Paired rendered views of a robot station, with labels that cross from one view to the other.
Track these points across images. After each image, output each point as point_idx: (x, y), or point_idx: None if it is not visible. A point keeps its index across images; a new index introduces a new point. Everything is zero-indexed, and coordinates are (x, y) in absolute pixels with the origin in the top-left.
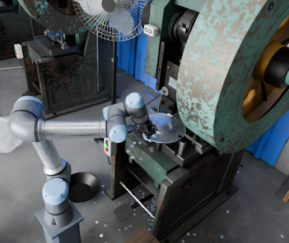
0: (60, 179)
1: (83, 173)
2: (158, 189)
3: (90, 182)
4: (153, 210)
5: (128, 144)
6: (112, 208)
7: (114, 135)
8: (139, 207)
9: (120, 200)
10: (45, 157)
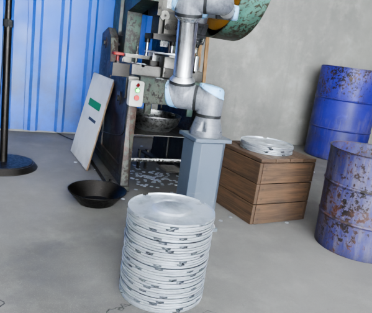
0: (204, 82)
1: (73, 185)
2: (172, 134)
3: (87, 191)
4: (159, 180)
5: (145, 87)
6: (139, 193)
7: (238, 10)
8: (149, 184)
9: (132, 188)
10: (194, 58)
